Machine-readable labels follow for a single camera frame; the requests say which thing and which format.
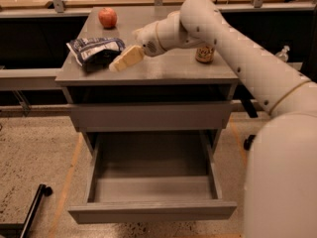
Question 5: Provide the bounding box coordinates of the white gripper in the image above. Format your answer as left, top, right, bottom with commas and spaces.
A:
109, 21, 166, 71

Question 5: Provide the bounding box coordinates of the blue chip bag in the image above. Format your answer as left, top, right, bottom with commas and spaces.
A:
66, 38, 126, 66

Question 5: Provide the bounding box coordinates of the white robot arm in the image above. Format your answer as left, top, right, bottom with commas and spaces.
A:
110, 0, 317, 238

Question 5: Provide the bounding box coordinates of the grey drawer cabinet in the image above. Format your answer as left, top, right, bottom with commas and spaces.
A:
54, 5, 243, 154

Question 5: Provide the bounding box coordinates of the closed grey top drawer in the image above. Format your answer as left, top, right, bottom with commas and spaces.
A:
70, 101, 232, 132

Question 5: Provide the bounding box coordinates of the open grey middle drawer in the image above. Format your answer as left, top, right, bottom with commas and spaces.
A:
69, 131, 237, 224

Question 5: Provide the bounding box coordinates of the red apple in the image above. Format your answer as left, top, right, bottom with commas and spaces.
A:
98, 8, 117, 29

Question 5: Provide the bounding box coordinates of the gold soda can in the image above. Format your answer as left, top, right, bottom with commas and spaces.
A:
195, 46, 214, 63

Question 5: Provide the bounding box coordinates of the clear sanitizer bottle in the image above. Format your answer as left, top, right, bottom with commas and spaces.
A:
275, 46, 290, 62

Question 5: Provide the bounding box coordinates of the black wheeled stand leg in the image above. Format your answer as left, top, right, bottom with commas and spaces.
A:
0, 183, 53, 238

